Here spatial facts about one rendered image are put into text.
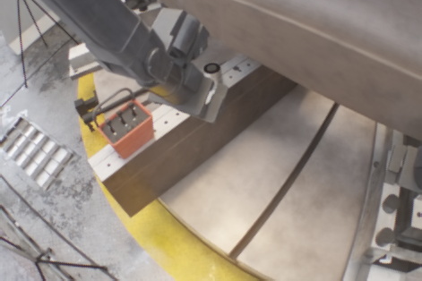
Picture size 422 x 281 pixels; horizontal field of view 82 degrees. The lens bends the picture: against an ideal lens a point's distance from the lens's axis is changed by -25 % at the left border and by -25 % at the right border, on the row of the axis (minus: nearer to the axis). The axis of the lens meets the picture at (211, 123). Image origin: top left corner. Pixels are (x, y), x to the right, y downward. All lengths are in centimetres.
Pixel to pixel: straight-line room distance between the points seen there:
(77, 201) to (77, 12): 186
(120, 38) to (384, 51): 83
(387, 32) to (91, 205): 186
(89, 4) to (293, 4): 88
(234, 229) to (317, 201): 42
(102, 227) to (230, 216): 84
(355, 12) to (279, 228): 98
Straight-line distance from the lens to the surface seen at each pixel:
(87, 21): 30
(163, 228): 181
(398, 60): 100
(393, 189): 124
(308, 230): 145
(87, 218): 200
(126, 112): 123
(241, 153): 162
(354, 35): 102
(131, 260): 180
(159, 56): 38
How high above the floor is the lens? 166
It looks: 51 degrees down
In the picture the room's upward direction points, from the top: 8 degrees counter-clockwise
